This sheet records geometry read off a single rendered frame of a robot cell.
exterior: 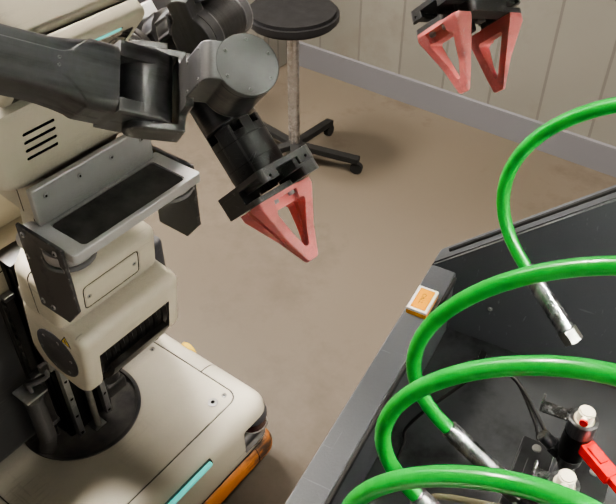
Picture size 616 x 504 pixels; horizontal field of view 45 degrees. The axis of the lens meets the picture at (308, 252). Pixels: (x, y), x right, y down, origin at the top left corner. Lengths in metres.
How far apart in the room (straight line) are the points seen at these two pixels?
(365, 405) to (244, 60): 0.47
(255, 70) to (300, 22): 1.95
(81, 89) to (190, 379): 1.26
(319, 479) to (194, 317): 1.55
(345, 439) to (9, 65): 0.55
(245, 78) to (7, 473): 1.30
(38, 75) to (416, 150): 2.56
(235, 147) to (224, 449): 1.14
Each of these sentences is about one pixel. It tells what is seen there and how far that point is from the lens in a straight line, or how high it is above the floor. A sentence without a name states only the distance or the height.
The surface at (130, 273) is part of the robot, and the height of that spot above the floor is 0.83.
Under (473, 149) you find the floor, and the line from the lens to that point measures 3.18.
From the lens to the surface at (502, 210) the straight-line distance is 0.81.
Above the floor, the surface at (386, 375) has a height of 0.95.
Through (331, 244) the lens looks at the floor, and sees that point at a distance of 2.61.
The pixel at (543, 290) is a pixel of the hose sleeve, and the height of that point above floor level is 1.15.
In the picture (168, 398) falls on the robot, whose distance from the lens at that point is 1.82.
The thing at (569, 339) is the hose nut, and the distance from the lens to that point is 0.83.
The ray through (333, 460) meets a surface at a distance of 0.89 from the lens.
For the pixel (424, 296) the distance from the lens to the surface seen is 1.06.
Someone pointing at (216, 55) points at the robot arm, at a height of 1.41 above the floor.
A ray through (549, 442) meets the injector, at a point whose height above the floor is 1.05.
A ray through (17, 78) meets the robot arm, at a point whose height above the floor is 1.41.
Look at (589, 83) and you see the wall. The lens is 3.06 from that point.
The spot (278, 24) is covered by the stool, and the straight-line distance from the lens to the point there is 2.59.
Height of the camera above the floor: 1.70
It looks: 41 degrees down
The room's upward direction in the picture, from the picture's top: straight up
